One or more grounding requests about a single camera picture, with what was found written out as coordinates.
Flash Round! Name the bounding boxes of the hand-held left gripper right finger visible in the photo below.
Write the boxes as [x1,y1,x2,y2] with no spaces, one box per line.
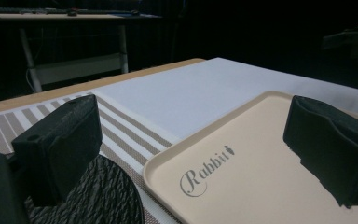
[282,94,358,209]

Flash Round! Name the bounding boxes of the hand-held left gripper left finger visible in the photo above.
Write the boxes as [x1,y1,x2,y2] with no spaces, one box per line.
[11,93,103,208]

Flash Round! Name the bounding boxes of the striped beige white placemat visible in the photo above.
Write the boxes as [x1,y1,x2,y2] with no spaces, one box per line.
[0,91,183,224]

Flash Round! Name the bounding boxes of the black textured round plate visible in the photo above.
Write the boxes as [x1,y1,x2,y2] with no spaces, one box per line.
[24,154,145,224]

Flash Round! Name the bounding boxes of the background desk with white legs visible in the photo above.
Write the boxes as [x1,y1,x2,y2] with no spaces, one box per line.
[0,7,162,93]

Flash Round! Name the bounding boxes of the beige plastic tray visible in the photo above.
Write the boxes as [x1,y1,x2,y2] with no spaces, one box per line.
[143,91,358,224]

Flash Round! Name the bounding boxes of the dark computer keyboard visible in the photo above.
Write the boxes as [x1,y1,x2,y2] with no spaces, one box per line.
[0,7,71,15]

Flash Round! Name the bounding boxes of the white table mat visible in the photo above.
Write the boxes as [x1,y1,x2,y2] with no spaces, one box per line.
[91,57,358,141]

